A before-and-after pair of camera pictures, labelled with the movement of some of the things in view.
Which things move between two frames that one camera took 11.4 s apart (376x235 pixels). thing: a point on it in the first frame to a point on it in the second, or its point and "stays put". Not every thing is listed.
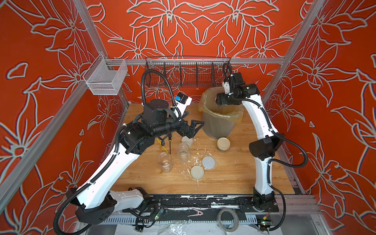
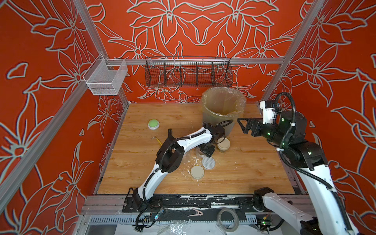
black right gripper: [224, 98] to [253, 122]
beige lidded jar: [223, 144] stays put
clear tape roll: [218, 218] stays put
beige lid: [197, 172] stays put
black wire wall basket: [187, 71] stays put
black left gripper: [192, 130] to [209, 152]
